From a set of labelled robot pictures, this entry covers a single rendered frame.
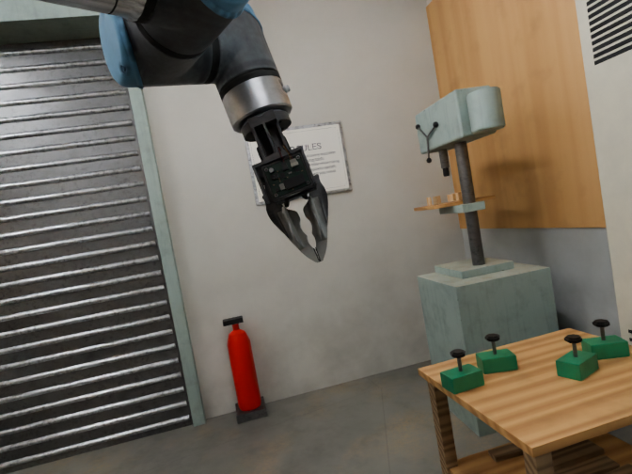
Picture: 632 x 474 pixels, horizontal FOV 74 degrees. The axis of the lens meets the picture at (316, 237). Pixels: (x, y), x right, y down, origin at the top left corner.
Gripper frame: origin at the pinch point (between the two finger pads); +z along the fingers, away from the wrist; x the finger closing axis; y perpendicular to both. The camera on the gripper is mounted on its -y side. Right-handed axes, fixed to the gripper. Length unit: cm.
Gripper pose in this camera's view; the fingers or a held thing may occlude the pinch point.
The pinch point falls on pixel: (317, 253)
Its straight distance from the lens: 61.6
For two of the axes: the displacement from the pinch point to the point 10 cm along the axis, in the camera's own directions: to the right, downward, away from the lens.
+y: -0.3, -0.2, -10.0
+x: 9.3, -3.7, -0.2
